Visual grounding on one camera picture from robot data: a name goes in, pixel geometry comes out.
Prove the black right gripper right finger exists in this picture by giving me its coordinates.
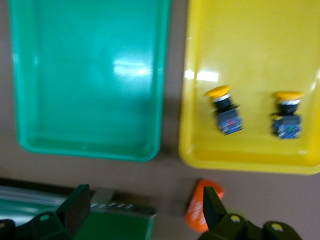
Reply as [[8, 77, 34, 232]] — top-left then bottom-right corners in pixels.
[[198, 186, 303, 240]]

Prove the green plastic tray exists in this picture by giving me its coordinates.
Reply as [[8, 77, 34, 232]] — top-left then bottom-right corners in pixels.
[[8, 0, 173, 163]]

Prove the yellow plastic tray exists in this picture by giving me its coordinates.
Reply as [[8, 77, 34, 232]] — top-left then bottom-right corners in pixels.
[[178, 0, 320, 176]]

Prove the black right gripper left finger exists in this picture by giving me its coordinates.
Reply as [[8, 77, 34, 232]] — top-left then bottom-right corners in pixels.
[[0, 184, 91, 240]]

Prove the yellow mushroom push button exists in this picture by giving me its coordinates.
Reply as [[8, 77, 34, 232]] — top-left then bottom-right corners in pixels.
[[205, 85, 245, 137], [270, 91, 305, 140]]

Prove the orange cylindrical battery cell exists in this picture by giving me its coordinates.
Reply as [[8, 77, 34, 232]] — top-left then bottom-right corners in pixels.
[[184, 178, 226, 233]]

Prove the green conveyor belt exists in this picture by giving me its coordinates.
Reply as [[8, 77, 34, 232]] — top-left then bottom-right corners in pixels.
[[0, 178, 160, 240]]

